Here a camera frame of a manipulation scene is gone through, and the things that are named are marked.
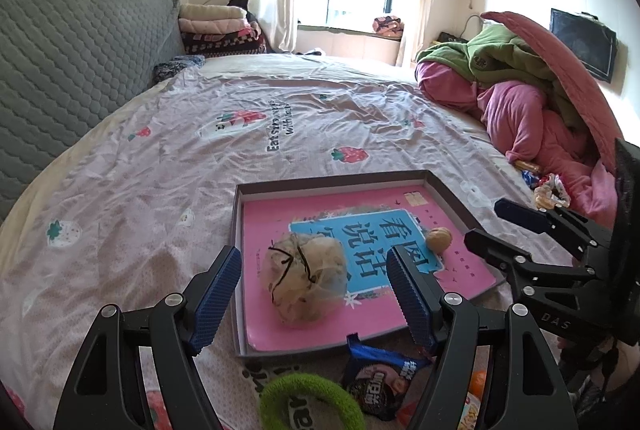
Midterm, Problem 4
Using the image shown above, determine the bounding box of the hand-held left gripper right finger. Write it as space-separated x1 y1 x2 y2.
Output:
386 245 581 430

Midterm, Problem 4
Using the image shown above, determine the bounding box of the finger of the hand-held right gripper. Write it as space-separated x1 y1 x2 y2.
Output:
464 230 592 291
494 198 615 261

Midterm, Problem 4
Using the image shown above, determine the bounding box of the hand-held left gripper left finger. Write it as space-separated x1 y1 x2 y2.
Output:
54 245 243 430

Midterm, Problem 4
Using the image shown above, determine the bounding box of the grey cardboard tray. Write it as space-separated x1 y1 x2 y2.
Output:
231 170 507 361

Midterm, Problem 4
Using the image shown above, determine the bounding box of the blue cookie packet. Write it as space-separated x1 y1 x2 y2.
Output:
341 334 433 422

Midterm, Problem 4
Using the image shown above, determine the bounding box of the green fuzzy hair scrunchie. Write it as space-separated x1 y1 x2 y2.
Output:
258 372 367 430

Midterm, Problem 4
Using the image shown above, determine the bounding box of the clear snack packet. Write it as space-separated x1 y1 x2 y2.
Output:
534 174 571 211

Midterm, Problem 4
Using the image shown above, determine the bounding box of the walnut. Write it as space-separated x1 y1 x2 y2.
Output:
425 227 453 255

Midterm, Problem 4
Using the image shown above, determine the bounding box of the beige mesh bath ball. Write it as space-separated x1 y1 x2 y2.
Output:
261 232 348 325

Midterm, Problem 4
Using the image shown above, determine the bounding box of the pink duvet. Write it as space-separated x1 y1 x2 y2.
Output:
416 60 621 231

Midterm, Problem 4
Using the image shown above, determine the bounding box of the pink book with blue label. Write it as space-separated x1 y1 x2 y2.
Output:
241 182 498 353

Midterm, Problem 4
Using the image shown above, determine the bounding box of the strawberry print bed sheet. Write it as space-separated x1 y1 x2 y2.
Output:
0 54 581 430

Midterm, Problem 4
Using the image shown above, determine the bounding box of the red wrapped egg toy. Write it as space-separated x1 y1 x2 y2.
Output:
462 392 496 430

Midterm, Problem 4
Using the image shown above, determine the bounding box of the green blanket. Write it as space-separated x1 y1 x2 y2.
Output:
416 24 586 131

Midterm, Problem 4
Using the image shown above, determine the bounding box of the black television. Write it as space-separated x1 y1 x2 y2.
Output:
549 8 618 84

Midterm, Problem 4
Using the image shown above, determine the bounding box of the folded patterned blanket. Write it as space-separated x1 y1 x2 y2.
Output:
372 16 405 35

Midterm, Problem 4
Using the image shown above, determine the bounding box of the dark floral pillow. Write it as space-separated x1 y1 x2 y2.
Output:
152 54 206 85

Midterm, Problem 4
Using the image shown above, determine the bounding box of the dark checkered folded blanket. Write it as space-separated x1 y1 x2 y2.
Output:
181 30 268 56

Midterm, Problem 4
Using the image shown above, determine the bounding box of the pink folded blanket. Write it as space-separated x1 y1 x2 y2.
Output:
180 18 261 35

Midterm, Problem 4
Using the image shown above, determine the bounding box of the grey quilted headboard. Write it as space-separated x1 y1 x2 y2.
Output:
0 0 185 221

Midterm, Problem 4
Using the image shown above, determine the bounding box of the cream folded blanket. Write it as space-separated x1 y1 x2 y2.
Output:
178 4 248 23

